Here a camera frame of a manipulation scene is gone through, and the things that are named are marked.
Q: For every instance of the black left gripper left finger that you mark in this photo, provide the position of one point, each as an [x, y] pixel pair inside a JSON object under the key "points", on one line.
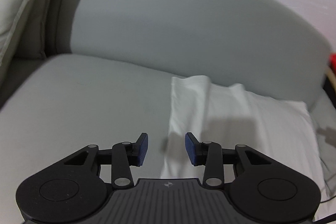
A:
{"points": [[84, 166]]}

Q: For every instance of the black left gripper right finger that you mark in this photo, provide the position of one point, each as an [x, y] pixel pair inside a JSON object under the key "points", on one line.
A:
{"points": [[214, 158]]}

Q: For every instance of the white sweatshirt with gold script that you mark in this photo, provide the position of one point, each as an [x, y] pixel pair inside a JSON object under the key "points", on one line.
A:
{"points": [[282, 130]]}

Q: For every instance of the grey sofa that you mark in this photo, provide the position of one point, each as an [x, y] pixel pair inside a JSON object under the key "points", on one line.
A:
{"points": [[106, 75]]}

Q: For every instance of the red garment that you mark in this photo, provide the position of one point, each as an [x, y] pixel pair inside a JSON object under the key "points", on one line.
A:
{"points": [[332, 62]]}

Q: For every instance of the beige cushion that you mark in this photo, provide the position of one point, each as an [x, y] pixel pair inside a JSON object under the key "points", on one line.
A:
{"points": [[22, 30]]}

